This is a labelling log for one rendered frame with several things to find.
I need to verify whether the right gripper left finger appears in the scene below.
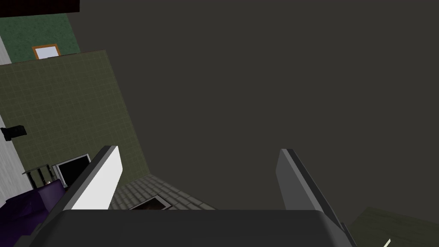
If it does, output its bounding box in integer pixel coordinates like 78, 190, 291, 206
63, 145, 123, 211

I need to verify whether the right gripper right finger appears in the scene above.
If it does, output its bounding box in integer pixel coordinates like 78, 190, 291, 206
276, 148, 345, 230

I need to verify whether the black television screen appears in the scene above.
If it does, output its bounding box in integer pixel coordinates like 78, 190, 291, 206
52, 154, 92, 187

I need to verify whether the dark side table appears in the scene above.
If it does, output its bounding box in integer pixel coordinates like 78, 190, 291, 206
22, 164, 55, 189

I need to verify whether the purple sofa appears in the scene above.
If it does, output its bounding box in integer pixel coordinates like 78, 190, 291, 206
0, 180, 66, 247

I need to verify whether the orange framed picture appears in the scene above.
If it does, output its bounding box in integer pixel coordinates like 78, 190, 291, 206
32, 44, 62, 60

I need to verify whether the black wall fixture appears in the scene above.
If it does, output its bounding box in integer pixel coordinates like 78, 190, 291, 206
0, 125, 28, 142

